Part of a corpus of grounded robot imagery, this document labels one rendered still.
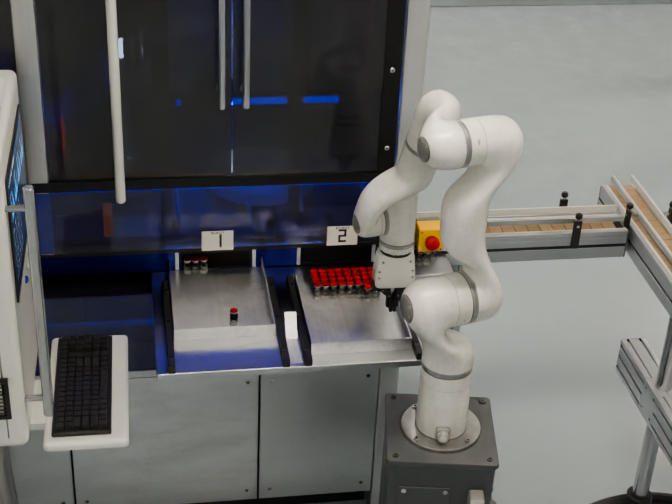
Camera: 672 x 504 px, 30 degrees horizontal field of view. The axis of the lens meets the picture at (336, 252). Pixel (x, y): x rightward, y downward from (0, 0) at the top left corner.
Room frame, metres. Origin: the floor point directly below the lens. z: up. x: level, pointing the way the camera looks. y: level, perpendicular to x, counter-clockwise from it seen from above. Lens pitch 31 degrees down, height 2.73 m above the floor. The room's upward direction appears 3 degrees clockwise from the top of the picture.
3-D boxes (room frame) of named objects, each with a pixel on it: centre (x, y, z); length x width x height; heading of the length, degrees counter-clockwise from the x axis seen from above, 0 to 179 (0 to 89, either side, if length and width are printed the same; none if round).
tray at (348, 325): (2.79, -0.05, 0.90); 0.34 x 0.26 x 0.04; 10
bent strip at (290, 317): (2.63, 0.10, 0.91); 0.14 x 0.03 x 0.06; 11
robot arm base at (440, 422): (2.35, -0.27, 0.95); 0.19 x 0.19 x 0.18
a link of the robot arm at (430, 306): (2.34, -0.24, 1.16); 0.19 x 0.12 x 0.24; 115
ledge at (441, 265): (3.08, -0.26, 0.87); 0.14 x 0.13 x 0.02; 10
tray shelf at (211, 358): (2.78, 0.12, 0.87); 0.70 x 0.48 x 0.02; 100
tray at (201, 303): (2.82, 0.30, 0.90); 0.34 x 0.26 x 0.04; 10
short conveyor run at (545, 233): (3.23, -0.51, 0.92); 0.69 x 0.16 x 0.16; 100
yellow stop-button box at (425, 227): (3.04, -0.26, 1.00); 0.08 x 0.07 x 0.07; 10
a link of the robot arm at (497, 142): (2.36, -0.30, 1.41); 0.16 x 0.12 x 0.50; 115
